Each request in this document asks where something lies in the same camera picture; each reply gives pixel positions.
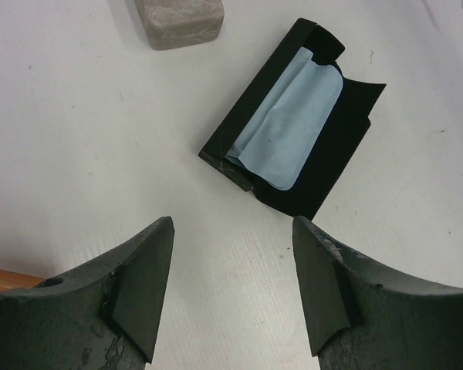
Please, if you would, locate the orange divided tray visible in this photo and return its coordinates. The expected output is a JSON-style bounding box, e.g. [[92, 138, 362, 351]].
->
[[0, 270, 43, 291]]

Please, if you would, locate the grey glasses case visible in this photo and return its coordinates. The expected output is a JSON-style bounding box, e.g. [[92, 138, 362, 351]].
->
[[134, 0, 225, 50]]

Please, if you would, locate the black rectangular case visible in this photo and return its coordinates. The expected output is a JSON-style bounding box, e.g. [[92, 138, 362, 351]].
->
[[199, 18, 384, 218]]

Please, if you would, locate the blue cloth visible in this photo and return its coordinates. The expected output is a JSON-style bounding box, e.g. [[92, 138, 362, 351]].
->
[[226, 47, 343, 190]]

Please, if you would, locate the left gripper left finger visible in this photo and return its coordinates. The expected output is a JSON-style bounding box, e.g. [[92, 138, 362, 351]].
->
[[0, 217, 174, 365]]

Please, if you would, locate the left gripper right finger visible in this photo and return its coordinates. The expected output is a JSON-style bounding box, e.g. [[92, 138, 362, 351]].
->
[[292, 217, 463, 357]]

